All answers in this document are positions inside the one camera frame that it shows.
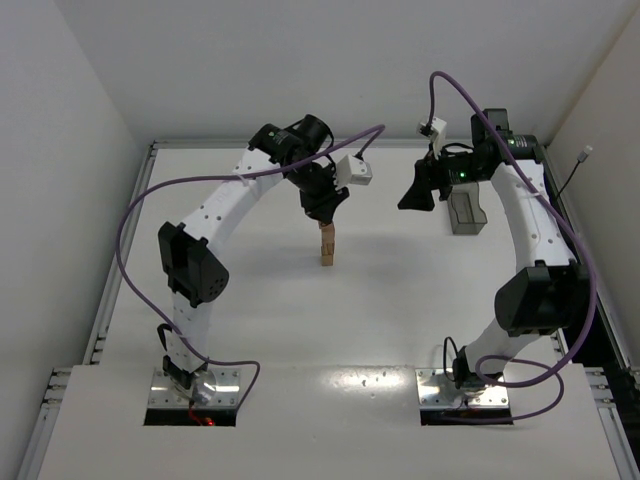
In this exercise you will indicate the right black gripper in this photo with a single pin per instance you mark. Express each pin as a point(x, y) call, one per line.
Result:
point(426, 175)

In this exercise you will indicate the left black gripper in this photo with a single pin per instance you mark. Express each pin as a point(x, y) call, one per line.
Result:
point(320, 201)

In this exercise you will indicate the dark long wood block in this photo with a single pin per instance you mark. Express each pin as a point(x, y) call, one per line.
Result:
point(327, 250)

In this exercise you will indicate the grey transparent plastic bin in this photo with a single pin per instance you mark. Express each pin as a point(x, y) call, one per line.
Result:
point(465, 213)

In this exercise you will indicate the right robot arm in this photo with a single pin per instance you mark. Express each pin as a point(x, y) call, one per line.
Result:
point(550, 289)

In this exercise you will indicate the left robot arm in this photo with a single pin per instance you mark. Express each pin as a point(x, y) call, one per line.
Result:
point(190, 250)

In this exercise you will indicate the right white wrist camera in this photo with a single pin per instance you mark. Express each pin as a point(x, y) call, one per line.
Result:
point(435, 131)

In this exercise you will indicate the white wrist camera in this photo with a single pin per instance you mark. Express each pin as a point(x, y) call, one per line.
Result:
point(435, 131)
point(352, 170)

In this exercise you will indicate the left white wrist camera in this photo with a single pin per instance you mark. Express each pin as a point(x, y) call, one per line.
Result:
point(352, 170)

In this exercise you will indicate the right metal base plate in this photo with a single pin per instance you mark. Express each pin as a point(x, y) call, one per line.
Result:
point(437, 392)

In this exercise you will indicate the metal base plate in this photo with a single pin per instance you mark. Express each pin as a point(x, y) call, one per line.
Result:
point(437, 392)
point(217, 388)

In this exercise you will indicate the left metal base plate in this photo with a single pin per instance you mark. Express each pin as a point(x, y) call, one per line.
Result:
point(217, 388)

